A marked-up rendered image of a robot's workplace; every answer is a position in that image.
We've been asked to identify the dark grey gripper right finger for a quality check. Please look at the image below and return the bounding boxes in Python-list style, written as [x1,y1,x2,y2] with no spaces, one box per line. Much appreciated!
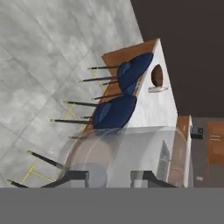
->
[129,170,179,189]

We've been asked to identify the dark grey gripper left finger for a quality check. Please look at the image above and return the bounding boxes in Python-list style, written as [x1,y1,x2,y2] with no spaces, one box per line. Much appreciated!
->
[40,170,90,189]

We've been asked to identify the wooden cabinet run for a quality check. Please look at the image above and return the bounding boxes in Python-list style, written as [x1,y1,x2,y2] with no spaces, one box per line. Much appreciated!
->
[206,120,224,176]

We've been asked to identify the clear glass bowl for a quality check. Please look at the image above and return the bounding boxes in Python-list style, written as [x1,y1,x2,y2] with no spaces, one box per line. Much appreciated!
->
[57,126,190,189]

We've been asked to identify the white-topped wooden dining counter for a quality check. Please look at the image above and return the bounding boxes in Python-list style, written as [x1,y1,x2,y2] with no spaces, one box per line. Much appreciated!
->
[82,38,193,189]

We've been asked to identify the small black box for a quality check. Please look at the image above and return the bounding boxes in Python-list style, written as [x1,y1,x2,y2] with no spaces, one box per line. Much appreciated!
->
[190,127,205,140]

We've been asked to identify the small white plate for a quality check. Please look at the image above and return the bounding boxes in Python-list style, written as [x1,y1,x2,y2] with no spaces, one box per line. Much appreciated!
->
[147,86,169,94]

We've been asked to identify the brown round bowl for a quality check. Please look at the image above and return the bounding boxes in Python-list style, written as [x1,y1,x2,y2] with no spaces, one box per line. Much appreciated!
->
[150,64,165,88]

